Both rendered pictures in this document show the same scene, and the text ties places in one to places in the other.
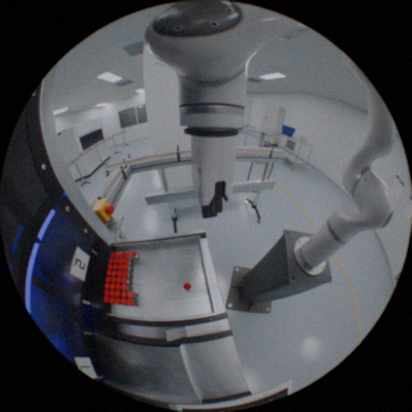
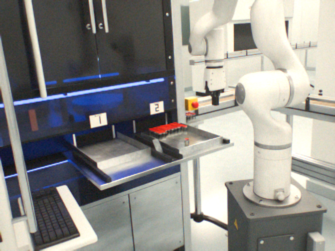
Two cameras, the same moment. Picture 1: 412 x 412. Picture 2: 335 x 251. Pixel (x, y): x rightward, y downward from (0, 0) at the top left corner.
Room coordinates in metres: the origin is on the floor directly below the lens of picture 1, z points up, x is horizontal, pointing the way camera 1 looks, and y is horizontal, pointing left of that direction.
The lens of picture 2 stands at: (-0.57, -1.27, 1.43)
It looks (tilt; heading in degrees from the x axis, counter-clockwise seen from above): 16 degrees down; 69
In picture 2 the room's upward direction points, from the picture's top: 4 degrees counter-clockwise
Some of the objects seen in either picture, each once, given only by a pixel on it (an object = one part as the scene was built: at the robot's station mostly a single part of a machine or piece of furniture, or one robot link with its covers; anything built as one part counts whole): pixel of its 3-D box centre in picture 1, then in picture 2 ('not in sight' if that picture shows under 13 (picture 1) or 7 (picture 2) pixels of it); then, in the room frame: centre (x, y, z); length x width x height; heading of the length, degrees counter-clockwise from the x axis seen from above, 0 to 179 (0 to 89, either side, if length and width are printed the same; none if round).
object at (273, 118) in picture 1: (271, 124); not in sight; (6.36, -3.39, 1.03); 1.20 x 0.43 x 2.05; 12
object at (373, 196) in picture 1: (363, 212); (264, 109); (0.09, -0.45, 1.16); 0.19 x 0.12 x 0.24; 173
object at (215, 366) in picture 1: (148, 331); (147, 148); (-0.11, 0.17, 0.87); 0.70 x 0.48 x 0.02; 12
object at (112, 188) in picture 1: (108, 190); (210, 103); (0.52, 0.64, 0.92); 0.69 x 0.16 x 0.16; 12
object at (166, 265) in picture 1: (154, 278); (180, 137); (0.07, 0.16, 0.90); 0.34 x 0.26 x 0.04; 101
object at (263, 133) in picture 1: (260, 146); not in sight; (3.38, -1.59, 0.47); 0.94 x 0.94 x 0.93
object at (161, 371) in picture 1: (134, 372); (108, 148); (-0.29, 0.20, 0.90); 0.34 x 0.26 x 0.04; 102
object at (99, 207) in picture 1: (101, 211); (190, 103); (0.27, 0.44, 1.00); 0.08 x 0.07 x 0.07; 102
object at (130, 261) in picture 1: (128, 278); (170, 132); (0.05, 0.25, 0.90); 0.18 x 0.02 x 0.05; 11
